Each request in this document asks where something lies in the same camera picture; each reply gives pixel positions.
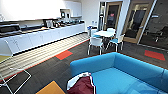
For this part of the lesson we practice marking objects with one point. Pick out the white chair with blue seat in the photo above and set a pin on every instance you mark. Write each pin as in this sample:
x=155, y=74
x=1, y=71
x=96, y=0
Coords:
x=116, y=40
x=94, y=31

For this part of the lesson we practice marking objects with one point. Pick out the white square table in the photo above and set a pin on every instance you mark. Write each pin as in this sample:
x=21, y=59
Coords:
x=104, y=33

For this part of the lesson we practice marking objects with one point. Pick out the wooden framed glass door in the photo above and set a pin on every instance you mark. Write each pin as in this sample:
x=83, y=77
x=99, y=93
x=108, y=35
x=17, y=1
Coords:
x=112, y=16
x=136, y=21

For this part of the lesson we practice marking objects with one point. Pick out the silver coffee machine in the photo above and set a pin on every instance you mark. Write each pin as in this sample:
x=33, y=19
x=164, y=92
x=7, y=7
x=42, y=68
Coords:
x=49, y=24

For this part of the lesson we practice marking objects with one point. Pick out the white kitchen counter cabinets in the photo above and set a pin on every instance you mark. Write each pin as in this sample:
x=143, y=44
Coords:
x=40, y=37

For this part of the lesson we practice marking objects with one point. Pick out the blue sofa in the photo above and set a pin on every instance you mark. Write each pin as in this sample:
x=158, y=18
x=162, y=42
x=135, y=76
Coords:
x=133, y=73

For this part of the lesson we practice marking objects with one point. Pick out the black office chair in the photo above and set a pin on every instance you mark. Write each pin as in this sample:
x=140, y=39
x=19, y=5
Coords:
x=161, y=35

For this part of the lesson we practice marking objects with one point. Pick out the black wall dispenser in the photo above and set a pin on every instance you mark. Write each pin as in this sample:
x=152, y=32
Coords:
x=63, y=14

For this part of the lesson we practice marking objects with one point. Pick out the white upper wall cabinets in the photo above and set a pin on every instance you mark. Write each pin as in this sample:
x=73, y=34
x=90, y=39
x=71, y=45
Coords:
x=71, y=8

